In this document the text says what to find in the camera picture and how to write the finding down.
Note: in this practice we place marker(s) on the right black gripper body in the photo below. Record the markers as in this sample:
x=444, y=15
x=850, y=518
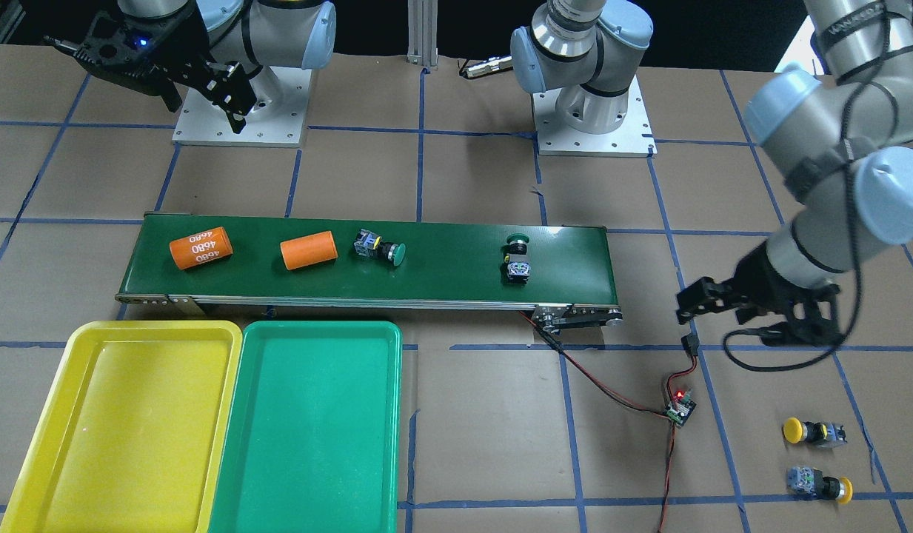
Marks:
x=184, y=53

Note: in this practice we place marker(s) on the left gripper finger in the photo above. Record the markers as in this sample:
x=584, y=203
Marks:
x=705, y=296

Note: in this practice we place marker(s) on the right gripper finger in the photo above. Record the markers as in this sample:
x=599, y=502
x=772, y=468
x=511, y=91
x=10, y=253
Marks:
x=228, y=87

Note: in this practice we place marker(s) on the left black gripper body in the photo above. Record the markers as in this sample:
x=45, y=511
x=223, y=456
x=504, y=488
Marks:
x=754, y=277

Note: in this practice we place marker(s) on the orange cylinder with white text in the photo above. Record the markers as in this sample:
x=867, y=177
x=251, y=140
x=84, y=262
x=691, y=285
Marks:
x=201, y=248

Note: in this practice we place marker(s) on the plain orange cylinder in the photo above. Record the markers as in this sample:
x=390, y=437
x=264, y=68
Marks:
x=307, y=250

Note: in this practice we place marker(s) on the green push button switch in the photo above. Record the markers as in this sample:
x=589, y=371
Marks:
x=516, y=261

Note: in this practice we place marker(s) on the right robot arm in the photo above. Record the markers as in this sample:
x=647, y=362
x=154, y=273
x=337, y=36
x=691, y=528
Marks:
x=236, y=55

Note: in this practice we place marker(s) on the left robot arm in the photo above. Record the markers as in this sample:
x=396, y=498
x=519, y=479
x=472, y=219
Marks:
x=843, y=150

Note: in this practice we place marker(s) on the small motor controller board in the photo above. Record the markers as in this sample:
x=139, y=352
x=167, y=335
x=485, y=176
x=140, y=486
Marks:
x=679, y=408

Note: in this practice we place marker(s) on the yellow push button upper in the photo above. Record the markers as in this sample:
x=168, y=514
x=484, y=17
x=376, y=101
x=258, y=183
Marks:
x=821, y=434

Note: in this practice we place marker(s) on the yellow push button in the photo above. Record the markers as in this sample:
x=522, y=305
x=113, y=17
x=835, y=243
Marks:
x=813, y=484
x=821, y=434

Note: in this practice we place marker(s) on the green conveyor belt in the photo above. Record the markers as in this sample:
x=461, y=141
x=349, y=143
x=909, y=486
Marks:
x=446, y=266

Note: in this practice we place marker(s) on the yellow push button lower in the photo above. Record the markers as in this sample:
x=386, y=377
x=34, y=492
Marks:
x=813, y=484

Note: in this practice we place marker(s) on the yellow plastic tray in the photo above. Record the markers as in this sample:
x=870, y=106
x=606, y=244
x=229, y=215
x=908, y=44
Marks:
x=131, y=435

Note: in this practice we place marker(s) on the green plastic tray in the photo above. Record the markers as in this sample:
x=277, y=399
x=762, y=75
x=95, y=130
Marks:
x=312, y=441

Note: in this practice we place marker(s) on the aluminium frame post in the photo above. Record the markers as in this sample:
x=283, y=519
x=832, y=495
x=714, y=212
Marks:
x=422, y=17

